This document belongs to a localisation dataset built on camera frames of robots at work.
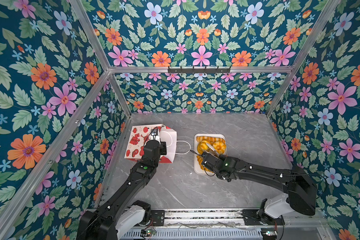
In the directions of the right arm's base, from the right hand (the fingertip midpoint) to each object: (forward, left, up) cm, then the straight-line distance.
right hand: (221, 159), depth 83 cm
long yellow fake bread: (+20, +3, -7) cm, 21 cm away
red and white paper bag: (+15, +48, +5) cm, 51 cm away
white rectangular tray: (-2, +13, -9) cm, 16 cm away
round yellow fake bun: (+10, +11, -3) cm, 15 cm away
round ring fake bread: (+11, -1, -4) cm, 12 cm away
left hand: (+8, +33, +12) cm, 36 cm away
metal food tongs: (+6, +5, +1) cm, 8 cm away
